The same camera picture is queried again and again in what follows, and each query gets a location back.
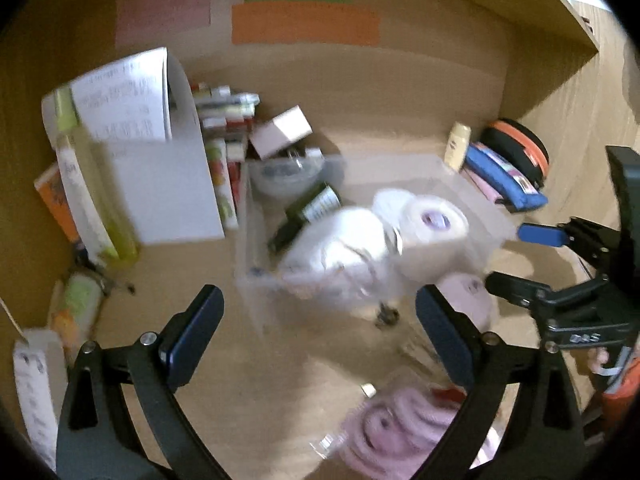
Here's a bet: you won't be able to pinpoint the orange paper note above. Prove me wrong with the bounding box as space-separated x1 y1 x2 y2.
231 2 381 46

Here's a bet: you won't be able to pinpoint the white cable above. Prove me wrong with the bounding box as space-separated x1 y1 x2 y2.
0 300 26 341

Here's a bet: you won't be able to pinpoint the fruit printed carton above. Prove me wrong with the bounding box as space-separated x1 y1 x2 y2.
205 137 241 231

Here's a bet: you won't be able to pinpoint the blue zip pouch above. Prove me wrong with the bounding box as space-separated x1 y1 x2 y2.
462 142 548 213

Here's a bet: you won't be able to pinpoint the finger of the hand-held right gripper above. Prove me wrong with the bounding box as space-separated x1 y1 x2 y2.
517 217 623 281
486 271 557 327

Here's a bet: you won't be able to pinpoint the pink rope in plastic bag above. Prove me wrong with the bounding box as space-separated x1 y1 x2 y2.
310 365 501 480

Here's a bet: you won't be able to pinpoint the large white paper sheet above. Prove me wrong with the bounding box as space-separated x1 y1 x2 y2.
42 52 226 243

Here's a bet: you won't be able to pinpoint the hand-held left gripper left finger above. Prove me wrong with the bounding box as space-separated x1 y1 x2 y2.
56 284 236 480

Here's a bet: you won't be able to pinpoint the dark green bottle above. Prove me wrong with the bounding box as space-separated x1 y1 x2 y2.
267 182 343 256

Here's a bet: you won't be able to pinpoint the white round jar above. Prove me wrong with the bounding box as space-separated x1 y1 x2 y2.
395 195 471 281

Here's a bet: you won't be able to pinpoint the white cardboard package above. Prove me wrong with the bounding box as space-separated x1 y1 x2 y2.
12 330 68 471

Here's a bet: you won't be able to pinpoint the pink paper note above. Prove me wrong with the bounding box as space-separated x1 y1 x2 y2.
116 0 213 46

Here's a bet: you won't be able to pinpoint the black and orange case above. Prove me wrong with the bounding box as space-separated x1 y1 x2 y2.
481 119 550 191

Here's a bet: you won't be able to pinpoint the stack of booklets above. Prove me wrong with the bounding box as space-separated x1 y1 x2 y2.
192 82 261 161

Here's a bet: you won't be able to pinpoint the small cream bottle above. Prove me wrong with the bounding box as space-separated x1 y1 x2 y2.
444 122 472 173

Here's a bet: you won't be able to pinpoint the white tube with green print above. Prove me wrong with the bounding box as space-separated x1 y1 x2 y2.
55 145 121 261

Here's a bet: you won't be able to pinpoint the green and orange bottle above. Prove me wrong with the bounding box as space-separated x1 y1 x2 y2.
50 270 106 351

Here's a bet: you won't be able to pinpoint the white drawstring pouch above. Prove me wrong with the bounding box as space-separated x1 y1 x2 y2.
280 207 396 311

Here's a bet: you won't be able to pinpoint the small white box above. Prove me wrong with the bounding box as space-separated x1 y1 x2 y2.
249 105 314 160

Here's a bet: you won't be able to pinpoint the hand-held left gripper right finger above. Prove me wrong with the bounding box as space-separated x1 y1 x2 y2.
415 284 586 480

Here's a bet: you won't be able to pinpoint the small dark metal object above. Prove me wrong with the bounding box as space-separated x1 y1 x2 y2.
375 302 401 328

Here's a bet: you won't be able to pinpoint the pink flat pack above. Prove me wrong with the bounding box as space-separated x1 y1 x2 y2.
457 165 506 203

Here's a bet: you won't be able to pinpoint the yellow-green spray bottle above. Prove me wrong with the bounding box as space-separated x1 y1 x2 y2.
52 85 138 263

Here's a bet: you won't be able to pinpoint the white sheet with text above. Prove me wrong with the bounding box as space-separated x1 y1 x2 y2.
70 47 173 143

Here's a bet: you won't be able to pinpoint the orange tube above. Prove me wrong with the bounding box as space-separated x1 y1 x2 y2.
34 162 83 246

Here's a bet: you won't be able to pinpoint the person's right hand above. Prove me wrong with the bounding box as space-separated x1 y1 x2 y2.
587 347 611 376

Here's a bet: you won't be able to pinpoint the black pens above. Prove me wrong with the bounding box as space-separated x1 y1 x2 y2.
75 255 136 293

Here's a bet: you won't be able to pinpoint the wooden shelf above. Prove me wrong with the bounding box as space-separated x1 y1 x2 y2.
520 0 601 56

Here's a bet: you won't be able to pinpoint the clear plastic storage box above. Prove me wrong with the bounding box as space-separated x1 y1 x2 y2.
235 152 516 341

